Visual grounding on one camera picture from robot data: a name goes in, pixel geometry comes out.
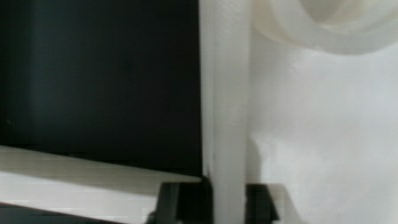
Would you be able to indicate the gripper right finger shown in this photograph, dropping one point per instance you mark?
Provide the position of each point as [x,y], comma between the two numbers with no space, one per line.
[260,207]

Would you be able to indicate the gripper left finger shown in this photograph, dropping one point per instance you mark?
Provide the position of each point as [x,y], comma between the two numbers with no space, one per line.
[183,204]

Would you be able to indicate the white U-shaped fence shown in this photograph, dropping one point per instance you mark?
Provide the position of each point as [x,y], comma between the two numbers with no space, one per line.
[80,187]

